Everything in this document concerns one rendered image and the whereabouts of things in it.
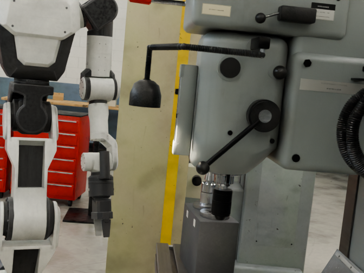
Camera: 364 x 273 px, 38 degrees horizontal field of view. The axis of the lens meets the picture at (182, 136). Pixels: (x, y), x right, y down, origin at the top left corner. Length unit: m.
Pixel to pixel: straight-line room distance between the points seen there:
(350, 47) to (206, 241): 0.70
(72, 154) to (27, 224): 4.05
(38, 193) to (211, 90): 0.83
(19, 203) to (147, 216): 1.40
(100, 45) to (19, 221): 0.65
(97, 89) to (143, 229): 1.39
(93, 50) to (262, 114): 0.90
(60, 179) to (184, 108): 4.71
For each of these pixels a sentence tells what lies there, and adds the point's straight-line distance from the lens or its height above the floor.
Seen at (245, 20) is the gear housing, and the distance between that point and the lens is 1.14.
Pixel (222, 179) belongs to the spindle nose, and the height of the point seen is 1.29.
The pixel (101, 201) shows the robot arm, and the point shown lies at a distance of 1.84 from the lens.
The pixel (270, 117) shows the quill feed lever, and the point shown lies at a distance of 1.14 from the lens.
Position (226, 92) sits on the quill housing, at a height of 1.50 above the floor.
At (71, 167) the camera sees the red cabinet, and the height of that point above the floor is 0.45.
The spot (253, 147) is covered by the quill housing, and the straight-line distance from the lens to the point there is 1.17.
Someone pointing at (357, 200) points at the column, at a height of 1.24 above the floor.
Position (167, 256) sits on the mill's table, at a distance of 1.80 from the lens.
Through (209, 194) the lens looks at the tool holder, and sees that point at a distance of 1.67.
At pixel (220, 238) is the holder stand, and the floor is 1.07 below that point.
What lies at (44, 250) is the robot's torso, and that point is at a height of 0.91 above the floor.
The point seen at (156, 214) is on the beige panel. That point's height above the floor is 0.73.
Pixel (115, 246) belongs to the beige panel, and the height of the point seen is 0.52.
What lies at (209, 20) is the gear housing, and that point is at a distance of 1.13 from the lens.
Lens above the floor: 1.52
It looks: 6 degrees down
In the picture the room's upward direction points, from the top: 5 degrees clockwise
